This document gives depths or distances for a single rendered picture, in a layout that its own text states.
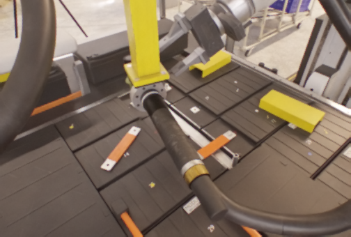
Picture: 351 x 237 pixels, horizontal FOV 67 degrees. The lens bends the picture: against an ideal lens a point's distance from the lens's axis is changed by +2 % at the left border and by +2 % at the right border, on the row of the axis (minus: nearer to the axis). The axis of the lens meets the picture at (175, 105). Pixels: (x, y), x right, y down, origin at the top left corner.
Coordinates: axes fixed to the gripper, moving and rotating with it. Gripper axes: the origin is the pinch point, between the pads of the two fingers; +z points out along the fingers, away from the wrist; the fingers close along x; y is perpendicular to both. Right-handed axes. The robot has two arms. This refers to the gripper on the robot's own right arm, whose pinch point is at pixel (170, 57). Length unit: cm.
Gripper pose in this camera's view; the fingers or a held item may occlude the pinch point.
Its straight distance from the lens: 67.5
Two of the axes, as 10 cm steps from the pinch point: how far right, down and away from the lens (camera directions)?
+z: -7.9, 6.1, 0.5
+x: -4.7, -5.4, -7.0
